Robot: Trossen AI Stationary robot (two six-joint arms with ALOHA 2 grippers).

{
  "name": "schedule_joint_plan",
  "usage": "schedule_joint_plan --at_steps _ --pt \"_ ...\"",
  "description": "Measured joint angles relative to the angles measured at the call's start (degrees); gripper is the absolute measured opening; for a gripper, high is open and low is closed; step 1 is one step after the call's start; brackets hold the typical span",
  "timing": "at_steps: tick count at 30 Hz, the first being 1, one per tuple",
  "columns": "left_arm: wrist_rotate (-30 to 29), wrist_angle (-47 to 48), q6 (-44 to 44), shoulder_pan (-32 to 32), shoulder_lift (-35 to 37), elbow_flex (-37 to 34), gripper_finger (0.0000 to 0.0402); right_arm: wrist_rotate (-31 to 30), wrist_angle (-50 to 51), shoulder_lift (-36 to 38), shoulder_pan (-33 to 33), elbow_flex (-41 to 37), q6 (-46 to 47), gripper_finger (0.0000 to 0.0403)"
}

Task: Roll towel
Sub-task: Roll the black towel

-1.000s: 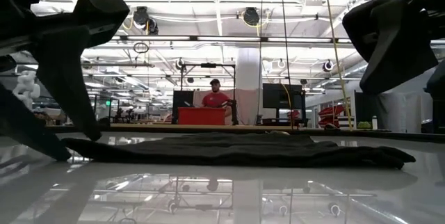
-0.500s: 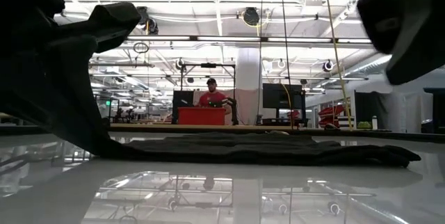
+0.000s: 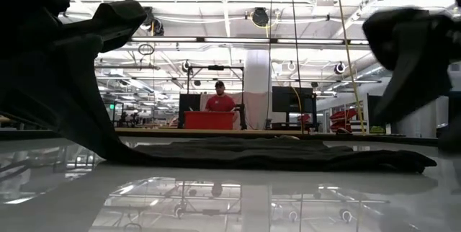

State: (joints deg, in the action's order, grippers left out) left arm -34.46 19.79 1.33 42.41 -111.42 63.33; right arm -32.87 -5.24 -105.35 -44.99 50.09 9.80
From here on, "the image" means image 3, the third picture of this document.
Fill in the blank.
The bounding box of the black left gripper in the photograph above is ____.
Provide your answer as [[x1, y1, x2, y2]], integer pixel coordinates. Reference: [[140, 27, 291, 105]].
[[0, 0, 91, 60]]

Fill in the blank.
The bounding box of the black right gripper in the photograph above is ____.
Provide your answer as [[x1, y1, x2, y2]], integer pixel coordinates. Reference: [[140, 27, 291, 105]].
[[362, 7, 461, 124]]

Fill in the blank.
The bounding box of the black towel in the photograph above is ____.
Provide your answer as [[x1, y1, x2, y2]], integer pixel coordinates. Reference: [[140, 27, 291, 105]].
[[0, 0, 439, 174]]

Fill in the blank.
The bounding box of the red parts rack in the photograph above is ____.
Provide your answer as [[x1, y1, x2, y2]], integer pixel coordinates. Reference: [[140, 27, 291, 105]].
[[329, 107, 359, 133]]

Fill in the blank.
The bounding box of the black flat screen monitor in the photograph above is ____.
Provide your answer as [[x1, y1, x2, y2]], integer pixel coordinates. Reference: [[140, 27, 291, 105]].
[[272, 86, 318, 114]]

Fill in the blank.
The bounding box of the white round column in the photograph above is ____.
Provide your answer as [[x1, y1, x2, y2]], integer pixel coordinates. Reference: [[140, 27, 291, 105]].
[[243, 50, 273, 130]]

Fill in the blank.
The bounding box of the plywood table board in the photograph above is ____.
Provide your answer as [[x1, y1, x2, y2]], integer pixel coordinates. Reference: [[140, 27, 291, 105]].
[[115, 127, 364, 135]]

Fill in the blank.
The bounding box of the person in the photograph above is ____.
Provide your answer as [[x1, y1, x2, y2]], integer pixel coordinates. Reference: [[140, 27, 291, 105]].
[[205, 80, 238, 113]]

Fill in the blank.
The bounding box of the red plastic bin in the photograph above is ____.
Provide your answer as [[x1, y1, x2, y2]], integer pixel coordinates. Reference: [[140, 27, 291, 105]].
[[183, 111, 236, 130]]

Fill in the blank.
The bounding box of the yellow hanging cable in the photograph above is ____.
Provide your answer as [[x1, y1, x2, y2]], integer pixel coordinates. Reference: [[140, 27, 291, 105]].
[[334, 0, 366, 135]]

